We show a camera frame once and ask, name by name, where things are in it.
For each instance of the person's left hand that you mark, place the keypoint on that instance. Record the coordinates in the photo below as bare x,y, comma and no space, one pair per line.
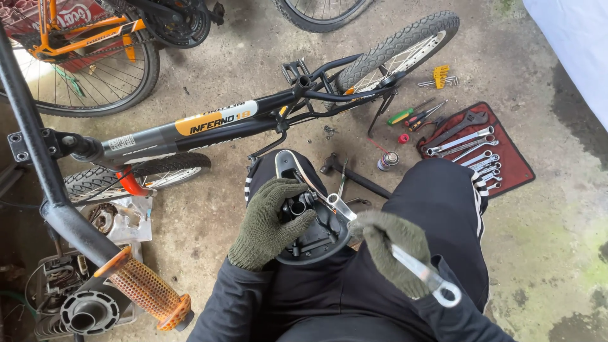
259,228

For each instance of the person's right hand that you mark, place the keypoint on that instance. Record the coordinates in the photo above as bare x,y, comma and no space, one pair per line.
399,251

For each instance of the person's right fingers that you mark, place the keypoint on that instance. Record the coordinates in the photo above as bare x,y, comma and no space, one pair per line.
375,225

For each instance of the large silver combination wrench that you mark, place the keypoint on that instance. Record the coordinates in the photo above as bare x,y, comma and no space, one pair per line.
340,205

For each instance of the black bicycle saddle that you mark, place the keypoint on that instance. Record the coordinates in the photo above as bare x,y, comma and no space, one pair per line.
319,237

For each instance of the black hammer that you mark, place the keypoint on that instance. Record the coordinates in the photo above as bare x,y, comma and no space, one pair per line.
361,180

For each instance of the thin metal pliers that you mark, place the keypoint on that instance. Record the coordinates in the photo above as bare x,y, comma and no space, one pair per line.
343,178

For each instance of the person's black trousers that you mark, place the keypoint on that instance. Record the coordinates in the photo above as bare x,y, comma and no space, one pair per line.
427,199

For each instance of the spray can with red straw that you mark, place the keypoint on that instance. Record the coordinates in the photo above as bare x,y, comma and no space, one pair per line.
388,160

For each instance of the small red cap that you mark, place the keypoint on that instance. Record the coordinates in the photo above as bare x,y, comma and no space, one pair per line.
403,138

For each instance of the small metal clamp parts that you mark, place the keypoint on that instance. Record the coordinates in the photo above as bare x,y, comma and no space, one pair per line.
328,131

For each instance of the row of silver wrenches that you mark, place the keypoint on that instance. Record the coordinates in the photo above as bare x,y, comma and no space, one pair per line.
477,157

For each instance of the black adjustable wrench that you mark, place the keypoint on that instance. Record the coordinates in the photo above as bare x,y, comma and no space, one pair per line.
458,126

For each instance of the red tool roll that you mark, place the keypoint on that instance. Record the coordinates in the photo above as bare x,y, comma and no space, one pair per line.
513,166

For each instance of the yellow hex key set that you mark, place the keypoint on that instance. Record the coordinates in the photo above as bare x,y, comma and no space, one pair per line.
441,76

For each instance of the black bicycle with orange grips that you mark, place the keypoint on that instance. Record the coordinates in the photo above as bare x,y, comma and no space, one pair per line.
213,124

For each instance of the black bicycle wheel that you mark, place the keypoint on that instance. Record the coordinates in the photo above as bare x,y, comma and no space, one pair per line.
308,21

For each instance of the clear plastic bag with parts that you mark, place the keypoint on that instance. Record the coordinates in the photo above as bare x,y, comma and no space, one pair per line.
128,223

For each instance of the white cloth sheet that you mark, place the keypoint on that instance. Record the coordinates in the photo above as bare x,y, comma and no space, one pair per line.
574,42

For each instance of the crate of bicycle parts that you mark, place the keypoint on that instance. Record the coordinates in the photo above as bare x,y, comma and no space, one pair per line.
57,280

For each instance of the red plastic crate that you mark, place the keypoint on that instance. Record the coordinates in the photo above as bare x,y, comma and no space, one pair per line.
76,14

